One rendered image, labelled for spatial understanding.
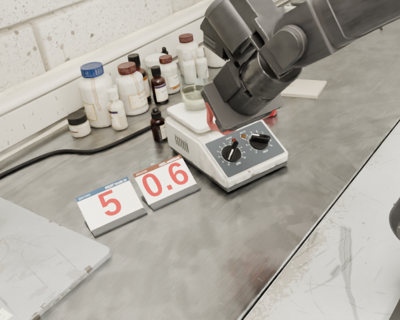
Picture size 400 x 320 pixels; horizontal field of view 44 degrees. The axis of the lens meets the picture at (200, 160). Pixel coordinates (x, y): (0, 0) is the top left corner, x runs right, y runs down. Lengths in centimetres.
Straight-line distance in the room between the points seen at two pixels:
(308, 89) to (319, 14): 63
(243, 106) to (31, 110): 57
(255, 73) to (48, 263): 39
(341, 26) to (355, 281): 31
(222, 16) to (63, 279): 40
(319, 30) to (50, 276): 47
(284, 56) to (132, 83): 61
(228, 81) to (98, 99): 49
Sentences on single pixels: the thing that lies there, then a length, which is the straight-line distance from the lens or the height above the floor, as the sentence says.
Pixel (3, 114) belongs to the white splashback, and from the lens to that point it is 107.
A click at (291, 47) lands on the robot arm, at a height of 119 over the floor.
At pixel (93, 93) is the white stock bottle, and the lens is 107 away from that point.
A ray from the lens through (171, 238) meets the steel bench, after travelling 74.
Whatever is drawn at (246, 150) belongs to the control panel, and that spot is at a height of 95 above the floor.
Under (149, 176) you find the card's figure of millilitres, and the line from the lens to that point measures 82.
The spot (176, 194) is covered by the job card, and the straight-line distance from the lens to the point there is 82.
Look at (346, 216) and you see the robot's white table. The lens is 75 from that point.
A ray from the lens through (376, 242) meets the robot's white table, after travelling 71.
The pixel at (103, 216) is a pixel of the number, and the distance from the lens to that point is 79.
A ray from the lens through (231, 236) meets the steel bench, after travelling 72.
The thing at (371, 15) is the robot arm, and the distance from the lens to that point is 49.
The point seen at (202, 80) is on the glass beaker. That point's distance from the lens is 86.
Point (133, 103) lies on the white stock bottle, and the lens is 111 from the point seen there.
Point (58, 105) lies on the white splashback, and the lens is 113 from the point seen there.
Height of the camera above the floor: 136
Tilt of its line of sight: 31 degrees down
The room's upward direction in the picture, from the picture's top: 9 degrees counter-clockwise
